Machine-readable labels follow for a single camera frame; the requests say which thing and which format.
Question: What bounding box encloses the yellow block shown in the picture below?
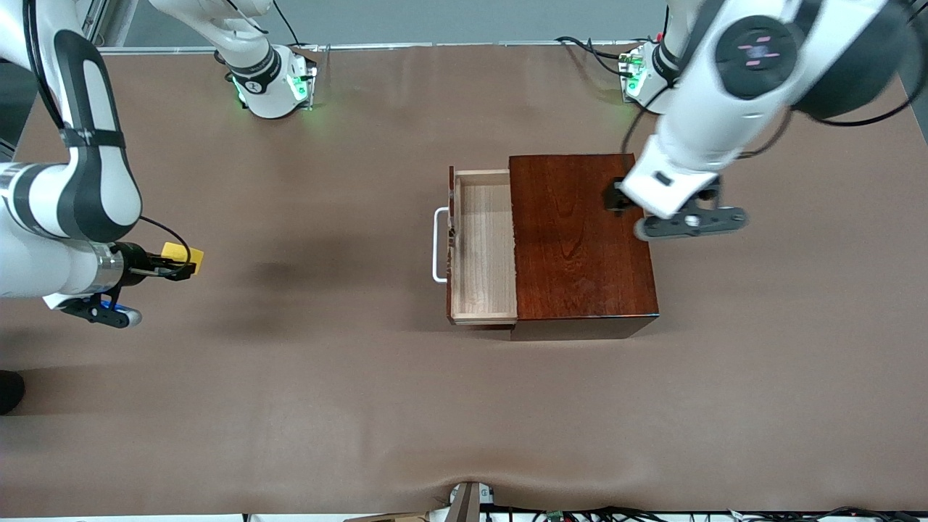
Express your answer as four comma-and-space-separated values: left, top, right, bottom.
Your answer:
161, 242, 205, 276

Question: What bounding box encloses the wooden drawer with white handle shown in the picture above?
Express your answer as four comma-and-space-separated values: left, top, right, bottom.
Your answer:
433, 165, 519, 328

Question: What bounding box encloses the dark wooden drawer cabinet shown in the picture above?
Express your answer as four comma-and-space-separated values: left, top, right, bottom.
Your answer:
509, 152, 660, 341

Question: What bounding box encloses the large table cover sheet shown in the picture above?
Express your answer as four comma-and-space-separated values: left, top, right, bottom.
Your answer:
0, 40, 928, 519

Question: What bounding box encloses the black round object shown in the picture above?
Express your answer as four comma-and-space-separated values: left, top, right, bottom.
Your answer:
0, 370, 26, 416

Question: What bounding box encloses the black base cable bundle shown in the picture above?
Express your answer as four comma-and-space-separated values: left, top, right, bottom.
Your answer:
555, 35, 639, 77

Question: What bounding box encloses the aluminium frame post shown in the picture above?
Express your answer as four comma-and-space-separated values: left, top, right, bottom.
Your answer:
72, 0, 109, 51

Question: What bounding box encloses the thin black base cable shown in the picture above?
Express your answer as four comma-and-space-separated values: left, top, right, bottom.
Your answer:
272, 0, 320, 51

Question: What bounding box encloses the grey metal bracket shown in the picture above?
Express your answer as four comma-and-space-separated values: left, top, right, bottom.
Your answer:
446, 481, 495, 522

